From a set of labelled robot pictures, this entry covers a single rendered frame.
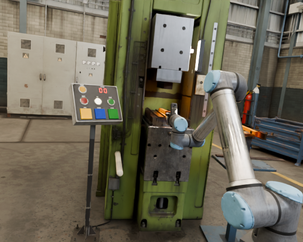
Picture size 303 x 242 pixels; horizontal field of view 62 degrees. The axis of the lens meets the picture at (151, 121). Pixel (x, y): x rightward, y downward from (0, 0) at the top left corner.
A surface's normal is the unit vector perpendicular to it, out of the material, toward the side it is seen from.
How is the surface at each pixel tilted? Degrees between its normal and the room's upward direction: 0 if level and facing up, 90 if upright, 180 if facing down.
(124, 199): 90
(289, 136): 89
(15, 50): 90
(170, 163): 90
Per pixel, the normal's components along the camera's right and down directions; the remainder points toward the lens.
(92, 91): 0.53, -0.33
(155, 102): 0.16, 0.18
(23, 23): 0.36, 0.18
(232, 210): -0.93, 0.04
